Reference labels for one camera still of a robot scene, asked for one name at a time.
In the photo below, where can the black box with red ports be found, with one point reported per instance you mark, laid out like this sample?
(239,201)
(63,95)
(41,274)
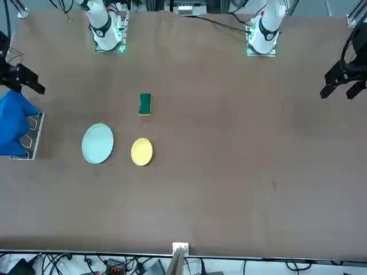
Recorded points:
(114,269)

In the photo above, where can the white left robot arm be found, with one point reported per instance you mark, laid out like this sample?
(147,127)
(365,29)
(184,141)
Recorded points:
(266,31)

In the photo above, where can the silver metal rack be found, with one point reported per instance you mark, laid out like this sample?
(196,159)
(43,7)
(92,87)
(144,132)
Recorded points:
(38,134)

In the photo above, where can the black power adapter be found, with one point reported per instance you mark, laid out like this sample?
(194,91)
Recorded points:
(20,267)

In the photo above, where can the aluminium camera post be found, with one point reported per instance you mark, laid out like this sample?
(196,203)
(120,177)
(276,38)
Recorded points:
(175,263)

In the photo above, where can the pale green round plate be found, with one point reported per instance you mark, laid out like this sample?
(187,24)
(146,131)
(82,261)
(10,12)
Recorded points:
(97,143)

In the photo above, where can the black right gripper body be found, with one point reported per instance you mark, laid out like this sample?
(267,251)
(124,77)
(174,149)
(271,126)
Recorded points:
(3,48)

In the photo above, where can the blue cloth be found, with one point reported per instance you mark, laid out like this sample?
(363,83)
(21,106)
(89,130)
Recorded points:
(11,123)

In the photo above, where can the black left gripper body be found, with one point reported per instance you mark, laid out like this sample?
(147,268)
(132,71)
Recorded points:
(360,40)

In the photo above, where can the small yellow dish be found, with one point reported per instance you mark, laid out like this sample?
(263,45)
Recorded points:
(142,151)

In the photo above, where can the green and yellow sponge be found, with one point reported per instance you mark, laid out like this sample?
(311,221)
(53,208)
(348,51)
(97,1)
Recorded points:
(145,103)

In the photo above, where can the white power strip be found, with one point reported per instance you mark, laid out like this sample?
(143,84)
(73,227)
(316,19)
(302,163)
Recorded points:
(185,11)

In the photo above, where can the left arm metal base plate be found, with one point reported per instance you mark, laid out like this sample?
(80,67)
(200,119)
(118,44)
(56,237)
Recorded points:
(259,54)

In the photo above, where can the white post foot bracket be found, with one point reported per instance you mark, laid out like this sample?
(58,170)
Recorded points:
(185,247)

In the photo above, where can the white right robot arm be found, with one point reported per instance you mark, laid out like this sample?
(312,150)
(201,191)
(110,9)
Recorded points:
(103,31)

